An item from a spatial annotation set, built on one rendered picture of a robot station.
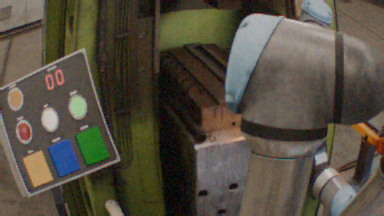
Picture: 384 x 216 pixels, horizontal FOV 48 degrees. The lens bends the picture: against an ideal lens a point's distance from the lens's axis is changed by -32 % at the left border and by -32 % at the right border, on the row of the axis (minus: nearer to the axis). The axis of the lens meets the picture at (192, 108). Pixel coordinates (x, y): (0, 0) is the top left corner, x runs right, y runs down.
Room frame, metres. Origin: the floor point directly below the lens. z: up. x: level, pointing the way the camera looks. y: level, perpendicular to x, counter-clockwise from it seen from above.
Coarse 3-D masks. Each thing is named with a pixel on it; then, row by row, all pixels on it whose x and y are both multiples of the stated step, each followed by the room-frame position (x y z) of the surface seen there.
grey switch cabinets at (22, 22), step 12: (0, 0) 6.00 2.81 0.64; (12, 0) 6.07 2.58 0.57; (24, 0) 6.13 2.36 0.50; (36, 0) 6.20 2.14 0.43; (0, 12) 5.99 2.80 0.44; (12, 12) 6.07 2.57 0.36; (24, 12) 6.13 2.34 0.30; (36, 12) 6.20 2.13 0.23; (0, 24) 6.01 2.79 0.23; (12, 24) 6.07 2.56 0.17; (24, 24) 6.18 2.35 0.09; (36, 24) 6.26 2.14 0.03; (0, 36) 6.05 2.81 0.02
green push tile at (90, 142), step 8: (96, 128) 1.13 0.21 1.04; (80, 136) 1.09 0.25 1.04; (88, 136) 1.11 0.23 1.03; (96, 136) 1.12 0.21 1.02; (80, 144) 1.08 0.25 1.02; (88, 144) 1.10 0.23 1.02; (96, 144) 1.11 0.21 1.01; (88, 152) 1.08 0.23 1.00; (96, 152) 1.10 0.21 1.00; (104, 152) 1.11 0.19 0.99; (88, 160) 1.07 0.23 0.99; (96, 160) 1.09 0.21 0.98
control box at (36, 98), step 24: (48, 72) 1.13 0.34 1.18; (72, 72) 1.18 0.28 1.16; (0, 96) 1.00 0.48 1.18; (24, 96) 1.05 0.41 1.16; (48, 96) 1.10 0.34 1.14; (72, 96) 1.14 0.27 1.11; (96, 96) 1.19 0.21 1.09; (0, 120) 0.98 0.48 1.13; (24, 120) 1.02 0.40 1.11; (72, 120) 1.11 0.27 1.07; (96, 120) 1.15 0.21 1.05; (24, 144) 0.98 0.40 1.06; (48, 144) 1.03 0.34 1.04; (72, 144) 1.08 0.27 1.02; (24, 168) 0.94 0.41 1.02; (96, 168) 1.08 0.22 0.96; (24, 192) 0.92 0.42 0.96
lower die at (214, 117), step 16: (176, 48) 1.77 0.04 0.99; (208, 48) 1.76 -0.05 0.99; (192, 64) 1.63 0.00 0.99; (208, 64) 1.60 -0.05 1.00; (224, 64) 1.60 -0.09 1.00; (208, 80) 1.51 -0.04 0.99; (224, 80) 1.48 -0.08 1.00; (192, 96) 1.43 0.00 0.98; (208, 96) 1.43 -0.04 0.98; (224, 96) 1.40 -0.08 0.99; (192, 112) 1.42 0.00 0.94; (208, 112) 1.36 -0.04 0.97; (224, 112) 1.38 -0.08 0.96; (208, 128) 1.36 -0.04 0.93; (224, 128) 1.38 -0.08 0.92
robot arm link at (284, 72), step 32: (256, 32) 0.56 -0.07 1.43; (288, 32) 0.56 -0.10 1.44; (320, 32) 0.56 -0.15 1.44; (256, 64) 0.54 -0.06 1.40; (288, 64) 0.53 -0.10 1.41; (320, 64) 0.52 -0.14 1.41; (256, 96) 0.54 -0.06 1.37; (288, 96) 0.52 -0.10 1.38; (320, 96) 0.52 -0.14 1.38; (256, 128) 0.53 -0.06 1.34; (288, 128) 0.51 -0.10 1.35; (320, 128) 0.52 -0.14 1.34; (256, 160) 0.54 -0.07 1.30; (288, 160) 0.52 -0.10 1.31; (256, 192) 0.52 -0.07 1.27; (288, 192) 0.51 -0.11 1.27
